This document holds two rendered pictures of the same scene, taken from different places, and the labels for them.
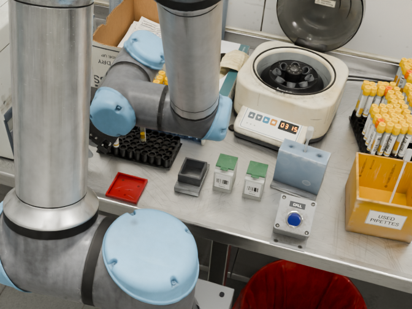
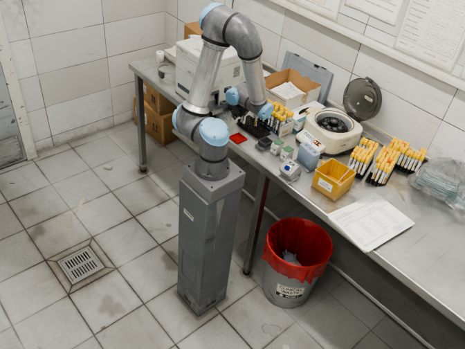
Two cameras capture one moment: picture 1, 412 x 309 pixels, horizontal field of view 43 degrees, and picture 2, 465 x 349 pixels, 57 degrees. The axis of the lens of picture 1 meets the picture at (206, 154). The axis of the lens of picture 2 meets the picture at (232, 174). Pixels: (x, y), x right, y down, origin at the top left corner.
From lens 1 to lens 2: 1.15 m
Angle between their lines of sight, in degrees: 23
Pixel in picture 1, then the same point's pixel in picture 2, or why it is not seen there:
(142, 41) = not seen: hidden behind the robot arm
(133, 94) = (241, 92)
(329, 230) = (304, 183)
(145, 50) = not seen: hidden behind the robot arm
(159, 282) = (210, 134)
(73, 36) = (213, 57)
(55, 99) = (203, 73)
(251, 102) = (307, 127)
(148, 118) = (242, 101)
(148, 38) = not seen: hidden behind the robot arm
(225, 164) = (277, 142)
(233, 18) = (331, 95)
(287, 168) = (301, 154)
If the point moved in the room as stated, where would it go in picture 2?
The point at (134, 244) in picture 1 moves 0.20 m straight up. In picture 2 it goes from (210, 124) to (213, 78)
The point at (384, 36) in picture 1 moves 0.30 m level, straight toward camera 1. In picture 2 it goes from (396, 126) to (356, 142)
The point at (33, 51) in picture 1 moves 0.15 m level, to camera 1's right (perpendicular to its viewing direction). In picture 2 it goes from (203, 58) to (234, 72)
